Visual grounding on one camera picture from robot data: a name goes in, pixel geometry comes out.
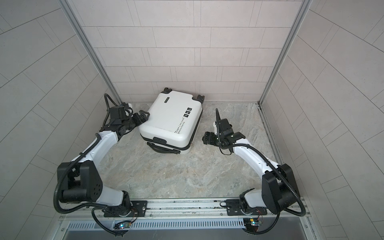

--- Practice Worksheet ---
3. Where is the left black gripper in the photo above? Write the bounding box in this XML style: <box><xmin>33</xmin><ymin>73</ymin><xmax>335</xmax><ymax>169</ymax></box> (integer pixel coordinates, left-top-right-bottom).
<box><xmin>120</xmin><ymin>110</ymin><xmax>150</xmax><ymax>131</ymax></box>

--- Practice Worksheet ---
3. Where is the white suitcase black lining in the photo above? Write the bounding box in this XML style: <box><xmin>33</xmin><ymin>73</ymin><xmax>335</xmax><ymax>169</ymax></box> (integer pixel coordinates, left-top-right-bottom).
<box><xmin>139</xmin><ymin>88</ymin><xmax>205</xmax><ymax>155</ymax></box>

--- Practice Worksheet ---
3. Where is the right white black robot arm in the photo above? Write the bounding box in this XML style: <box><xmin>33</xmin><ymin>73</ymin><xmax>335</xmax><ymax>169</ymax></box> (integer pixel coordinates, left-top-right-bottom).
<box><xmin>202</xmin><ymin>109</ymin><xmax>306</xmax><ymax>217</ymax></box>

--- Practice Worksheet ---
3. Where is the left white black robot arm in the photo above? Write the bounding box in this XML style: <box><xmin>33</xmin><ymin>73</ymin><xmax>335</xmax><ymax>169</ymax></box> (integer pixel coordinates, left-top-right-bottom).
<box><xmin>53</xmin><ymin>103</ymin><xmax>150</xmax><ymax>217</ymax></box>

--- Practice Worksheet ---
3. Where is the right green circuit board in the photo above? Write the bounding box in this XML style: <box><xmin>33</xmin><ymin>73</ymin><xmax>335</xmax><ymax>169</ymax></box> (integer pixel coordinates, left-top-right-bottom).
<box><xmin>243</xmin><ymin>218</ymin><xmax>263</xmax><ymax>232</ymax></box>

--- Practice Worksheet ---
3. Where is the green circuit board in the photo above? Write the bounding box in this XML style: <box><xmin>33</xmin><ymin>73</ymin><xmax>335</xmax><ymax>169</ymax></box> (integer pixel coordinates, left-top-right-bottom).
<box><xmin>243</xmin><ymin>218</ymin><xmax>263</xmax><ymax>232</ymax></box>
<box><xmin>114</xmin><ymin>221</ymin><xmax>132</xmax><ymax>230</ymax></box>

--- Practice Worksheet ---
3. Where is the left green circuit board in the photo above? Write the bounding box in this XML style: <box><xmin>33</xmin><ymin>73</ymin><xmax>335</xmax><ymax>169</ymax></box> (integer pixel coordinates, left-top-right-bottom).
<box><xmin>114</xmin><ymin>221</ymin><xmax>132</xmax><ymax>230</ymax></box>

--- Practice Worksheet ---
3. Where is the white ventilation grille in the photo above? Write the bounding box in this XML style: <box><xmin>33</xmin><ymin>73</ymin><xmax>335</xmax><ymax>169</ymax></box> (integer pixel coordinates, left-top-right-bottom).
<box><xmin>68</xmin><ymin>218</ymin><xmax>245</xmax><ymax>231</ymax></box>

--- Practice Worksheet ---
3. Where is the right black corrugated cable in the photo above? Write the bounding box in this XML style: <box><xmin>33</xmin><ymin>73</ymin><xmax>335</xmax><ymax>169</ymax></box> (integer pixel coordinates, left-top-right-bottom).
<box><xmin>214</xmin><ymin>108</ymin><xmax>307</xmax><ymax>235</ymax></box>

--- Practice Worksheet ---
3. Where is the black corrugated cable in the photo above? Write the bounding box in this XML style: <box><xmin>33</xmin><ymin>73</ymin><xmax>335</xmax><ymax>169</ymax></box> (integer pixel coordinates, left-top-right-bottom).
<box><xmin>214</xmin><ymin>108</ymin><xmax>307</xmax><ymax>235</ymax></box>
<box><xmin>53</xmin><ymin>93</ymin><xmax>134</xmax><ymax>237</ymax></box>

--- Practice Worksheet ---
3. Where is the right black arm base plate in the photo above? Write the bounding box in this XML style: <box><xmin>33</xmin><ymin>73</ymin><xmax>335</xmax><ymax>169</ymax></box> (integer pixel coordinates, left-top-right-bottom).
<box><xmin>220</xmin><ymin>199</ymin><xmax>268</xmax><ymax>216</ymax></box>

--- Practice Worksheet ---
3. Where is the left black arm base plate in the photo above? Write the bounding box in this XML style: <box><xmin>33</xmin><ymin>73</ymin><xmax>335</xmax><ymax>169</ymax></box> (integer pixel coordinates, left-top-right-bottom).
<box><xmin>102</xmin><ymin>201</ymin><xmax>148</xmax><ymax>218</ymax></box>

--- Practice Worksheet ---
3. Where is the left black corrugated cable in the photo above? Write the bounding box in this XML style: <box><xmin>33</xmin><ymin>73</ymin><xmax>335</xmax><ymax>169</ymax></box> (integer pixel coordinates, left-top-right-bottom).
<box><xmin>53</xmin><ymin>93</ymin><xmax>134</xmax><ymax>237</ymax></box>

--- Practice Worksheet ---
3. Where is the aluminium mounting rail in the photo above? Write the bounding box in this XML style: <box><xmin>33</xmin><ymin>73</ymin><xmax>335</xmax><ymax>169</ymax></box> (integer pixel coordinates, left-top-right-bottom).
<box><xmin>61</xmin><ymin>196</ymin><xmax>311</xmax><ymax>221</ymax></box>

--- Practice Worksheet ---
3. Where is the left aluminium corner post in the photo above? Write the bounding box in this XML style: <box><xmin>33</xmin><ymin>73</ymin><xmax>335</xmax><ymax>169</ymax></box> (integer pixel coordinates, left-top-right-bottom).
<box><xmin>58</xmin><ymin>0</ymin><xmax>122</xmax><ymax>104</ymax></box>

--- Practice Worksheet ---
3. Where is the aluminium corner post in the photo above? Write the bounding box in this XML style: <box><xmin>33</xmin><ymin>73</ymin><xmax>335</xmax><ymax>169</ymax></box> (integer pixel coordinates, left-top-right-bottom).
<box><xmin>58</xmin><ymin>0</ymin><xmax>122</xmax><ymax>104</ymax></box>
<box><xmin>259</xmin><ymin>0</ymin><xmax>312</xmax><ymax>106</ymax></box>

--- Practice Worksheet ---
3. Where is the right aluminium corner post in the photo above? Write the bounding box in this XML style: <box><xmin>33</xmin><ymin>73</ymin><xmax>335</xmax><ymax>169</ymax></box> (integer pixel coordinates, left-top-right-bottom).
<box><xmin>259</xmin><ymin>0</ymin><xmax>312</xmax><ymax>106</ymax></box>

